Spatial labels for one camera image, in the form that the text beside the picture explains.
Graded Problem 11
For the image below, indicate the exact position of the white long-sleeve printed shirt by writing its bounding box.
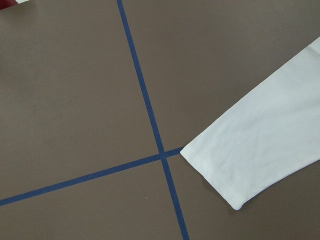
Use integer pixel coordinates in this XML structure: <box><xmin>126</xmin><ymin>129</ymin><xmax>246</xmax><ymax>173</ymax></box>
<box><xmin>180</xmin><ymin>39</ymin><xmax>320</xmax><ymax>210</ymax></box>

